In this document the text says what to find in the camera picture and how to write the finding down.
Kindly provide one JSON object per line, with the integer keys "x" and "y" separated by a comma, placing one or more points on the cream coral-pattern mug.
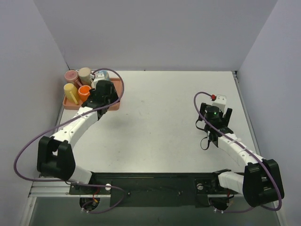
{"x": 99, "y": 76}

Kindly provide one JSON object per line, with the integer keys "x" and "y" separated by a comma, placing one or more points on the beige speckled ceramic mug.
{"x": 85, "y": 75}

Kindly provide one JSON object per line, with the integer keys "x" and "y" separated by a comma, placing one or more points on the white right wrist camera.
{"x": 219, "y": 101}

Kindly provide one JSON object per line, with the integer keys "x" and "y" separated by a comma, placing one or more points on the aluminium right side rail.
{"x": 249, "y": 123}

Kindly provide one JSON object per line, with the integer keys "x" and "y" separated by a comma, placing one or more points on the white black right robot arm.
{"x": 261, "y": 181}

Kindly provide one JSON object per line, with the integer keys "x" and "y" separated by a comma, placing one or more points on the yellow ceramic mug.
{"x": 71, "y": 93}

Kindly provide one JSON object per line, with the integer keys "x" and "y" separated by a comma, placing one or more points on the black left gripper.
{"x": 105, "y": 88}

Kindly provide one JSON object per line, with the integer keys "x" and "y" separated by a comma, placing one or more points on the salmon pink plastic tray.
{"x": 71, "y": 106}

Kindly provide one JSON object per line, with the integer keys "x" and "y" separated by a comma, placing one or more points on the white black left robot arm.
{"x": 55, "y": 154}

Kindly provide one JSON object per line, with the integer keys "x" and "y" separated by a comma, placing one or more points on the aluminium front rail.
{"x": 49, "y": 189}

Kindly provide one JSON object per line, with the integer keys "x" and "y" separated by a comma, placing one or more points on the pink ceramic mug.
{"x": 72, "y": 76}

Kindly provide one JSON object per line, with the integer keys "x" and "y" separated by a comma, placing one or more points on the orange ceramic mug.
{"x": 84, "y": 92}

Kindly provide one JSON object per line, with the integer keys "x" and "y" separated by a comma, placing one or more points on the aluminium rail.
{"x": 249, "y": 123}
{"x": 49, "y": 189}

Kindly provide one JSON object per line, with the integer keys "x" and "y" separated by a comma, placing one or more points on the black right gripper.
{"x": 228, "y": 113}

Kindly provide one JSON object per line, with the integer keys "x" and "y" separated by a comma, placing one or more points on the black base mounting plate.
{"x": 154, "y": 189}

